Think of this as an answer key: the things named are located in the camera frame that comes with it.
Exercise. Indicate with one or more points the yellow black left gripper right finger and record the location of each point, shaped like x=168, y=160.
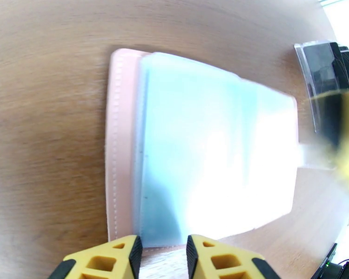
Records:
x=221, y=263

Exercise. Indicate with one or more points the black flat bar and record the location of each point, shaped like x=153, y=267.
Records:
x=327, y=257

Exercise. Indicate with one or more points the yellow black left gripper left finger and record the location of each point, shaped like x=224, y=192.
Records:
x=104, y=263

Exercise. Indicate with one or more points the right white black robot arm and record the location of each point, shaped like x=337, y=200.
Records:
x=346, y=271

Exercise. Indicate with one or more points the clear acrylic card stand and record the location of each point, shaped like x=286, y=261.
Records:
x=308, y=83

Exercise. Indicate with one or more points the pink card holder clear sleeves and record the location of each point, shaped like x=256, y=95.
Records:
x=206, y=141

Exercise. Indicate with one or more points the black credit card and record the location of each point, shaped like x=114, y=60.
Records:
x=347, y=58
x=322, y=66

